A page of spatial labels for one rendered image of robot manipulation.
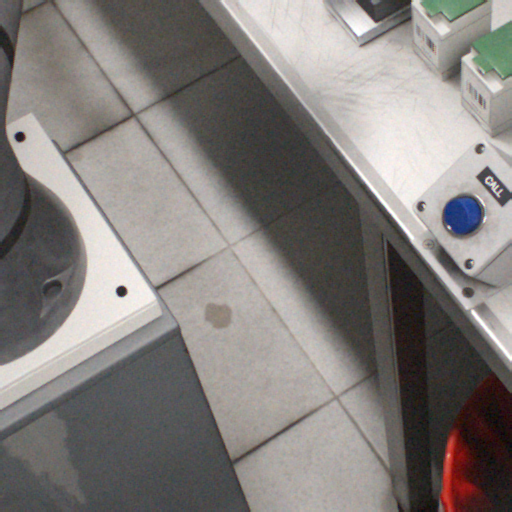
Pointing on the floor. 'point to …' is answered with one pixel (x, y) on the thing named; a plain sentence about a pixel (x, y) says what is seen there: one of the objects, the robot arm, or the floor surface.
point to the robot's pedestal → (119, 429)
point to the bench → (381, 188)
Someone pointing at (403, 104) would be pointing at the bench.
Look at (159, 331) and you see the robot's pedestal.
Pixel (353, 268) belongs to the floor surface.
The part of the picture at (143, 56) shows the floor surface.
